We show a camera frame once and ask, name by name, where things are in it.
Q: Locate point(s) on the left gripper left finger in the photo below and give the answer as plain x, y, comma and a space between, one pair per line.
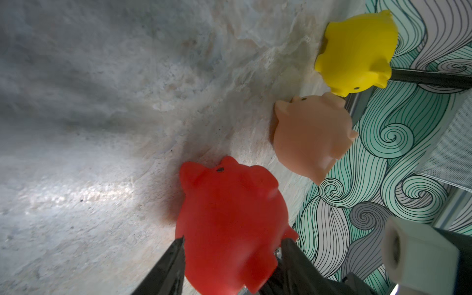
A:
167, 276

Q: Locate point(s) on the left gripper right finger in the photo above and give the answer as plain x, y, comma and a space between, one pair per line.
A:
296, 275

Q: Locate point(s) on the red piggy bank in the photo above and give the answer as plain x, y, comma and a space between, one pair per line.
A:
233, 219

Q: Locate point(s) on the peach piggy bank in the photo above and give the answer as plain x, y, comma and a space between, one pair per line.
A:
312, 134

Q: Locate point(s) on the yellow piggy bank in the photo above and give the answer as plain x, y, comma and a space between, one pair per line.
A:
358, 52

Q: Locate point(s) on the black square plate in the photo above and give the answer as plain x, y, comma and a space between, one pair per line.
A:
356, 103

